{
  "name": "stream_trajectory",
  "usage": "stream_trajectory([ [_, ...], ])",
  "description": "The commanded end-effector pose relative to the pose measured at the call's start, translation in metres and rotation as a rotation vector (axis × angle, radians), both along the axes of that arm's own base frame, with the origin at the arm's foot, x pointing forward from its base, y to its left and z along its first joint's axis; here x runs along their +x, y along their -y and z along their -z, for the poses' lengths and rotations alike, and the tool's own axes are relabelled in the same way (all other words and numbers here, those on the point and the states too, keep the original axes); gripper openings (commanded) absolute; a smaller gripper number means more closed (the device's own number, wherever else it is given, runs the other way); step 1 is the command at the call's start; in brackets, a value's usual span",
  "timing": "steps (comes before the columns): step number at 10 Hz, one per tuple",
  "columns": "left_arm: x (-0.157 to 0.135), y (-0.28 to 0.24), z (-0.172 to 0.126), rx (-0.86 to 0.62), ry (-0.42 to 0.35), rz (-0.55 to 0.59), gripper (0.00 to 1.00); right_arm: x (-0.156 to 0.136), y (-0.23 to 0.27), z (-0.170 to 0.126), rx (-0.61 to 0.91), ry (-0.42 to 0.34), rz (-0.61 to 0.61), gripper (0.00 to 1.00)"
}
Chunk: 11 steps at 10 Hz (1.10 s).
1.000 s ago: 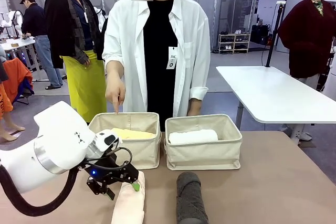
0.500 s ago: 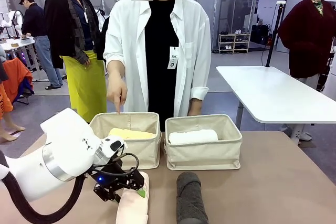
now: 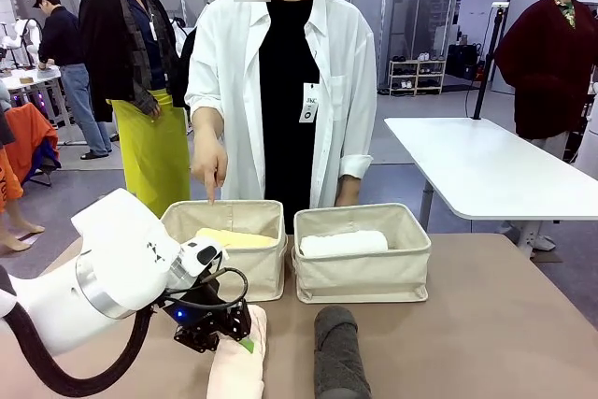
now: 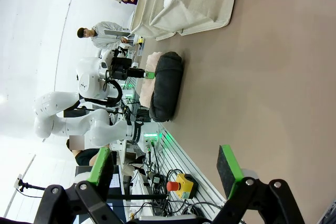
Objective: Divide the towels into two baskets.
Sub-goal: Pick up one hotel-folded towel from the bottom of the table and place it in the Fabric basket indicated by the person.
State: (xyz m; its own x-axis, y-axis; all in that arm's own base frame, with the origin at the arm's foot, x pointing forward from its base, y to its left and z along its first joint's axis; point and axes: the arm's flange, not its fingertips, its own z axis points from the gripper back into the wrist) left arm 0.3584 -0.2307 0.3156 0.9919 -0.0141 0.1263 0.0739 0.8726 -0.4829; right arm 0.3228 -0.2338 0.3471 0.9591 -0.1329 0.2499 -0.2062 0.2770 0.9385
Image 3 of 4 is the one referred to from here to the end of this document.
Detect cream towel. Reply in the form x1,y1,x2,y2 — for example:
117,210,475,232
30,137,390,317
206,304,269,399

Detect white name badge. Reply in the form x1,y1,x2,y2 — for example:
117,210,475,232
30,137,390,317
298,82,320,124

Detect black equipment box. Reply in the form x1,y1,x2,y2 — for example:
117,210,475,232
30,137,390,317
448,43,481,80

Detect person's right forearm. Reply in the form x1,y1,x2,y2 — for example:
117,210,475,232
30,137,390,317
192,107,226,137

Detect person's left forearm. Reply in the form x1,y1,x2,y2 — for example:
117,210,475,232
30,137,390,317
336,173,362,207

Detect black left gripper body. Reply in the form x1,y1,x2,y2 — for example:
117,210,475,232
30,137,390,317
161,276,240,329

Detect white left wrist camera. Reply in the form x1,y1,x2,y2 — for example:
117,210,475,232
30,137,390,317
179,237,230,278

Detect bare mannequin legs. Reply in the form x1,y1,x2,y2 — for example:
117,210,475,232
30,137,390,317
0,202,47,253

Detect wooden shoe rack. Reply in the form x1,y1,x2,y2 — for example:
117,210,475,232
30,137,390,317
388,55,448,96

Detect person in white shirt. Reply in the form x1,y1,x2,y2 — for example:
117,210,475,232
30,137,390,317
184,0,378,235

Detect yellow towel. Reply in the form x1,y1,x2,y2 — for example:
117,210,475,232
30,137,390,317
194,227,278,249

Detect grey rolled towel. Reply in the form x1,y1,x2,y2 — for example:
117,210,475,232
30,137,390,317
312,305,373,399

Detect white rectangular table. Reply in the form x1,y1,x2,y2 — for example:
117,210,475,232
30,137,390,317
383,117,598,258

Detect mannequin in red cardigan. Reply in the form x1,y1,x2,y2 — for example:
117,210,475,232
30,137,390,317
493,0,598,141

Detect orange garment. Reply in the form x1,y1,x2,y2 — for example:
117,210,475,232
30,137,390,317
0,102,60,213

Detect white towel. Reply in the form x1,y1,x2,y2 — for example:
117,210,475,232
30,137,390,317
298,230,390,259

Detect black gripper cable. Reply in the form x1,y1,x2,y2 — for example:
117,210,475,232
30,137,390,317
163,267,249,312

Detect person in yellow skirt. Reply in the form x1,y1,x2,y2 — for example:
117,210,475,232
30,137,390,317
78,0,192,207

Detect white background desk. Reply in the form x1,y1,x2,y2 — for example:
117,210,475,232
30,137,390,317
0,64,63,92

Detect beige fabric basket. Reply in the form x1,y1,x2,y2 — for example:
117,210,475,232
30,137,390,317
158,200,287,303
292,204,432,305

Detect person's right hand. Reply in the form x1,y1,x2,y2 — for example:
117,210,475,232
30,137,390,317
190,135,229,207

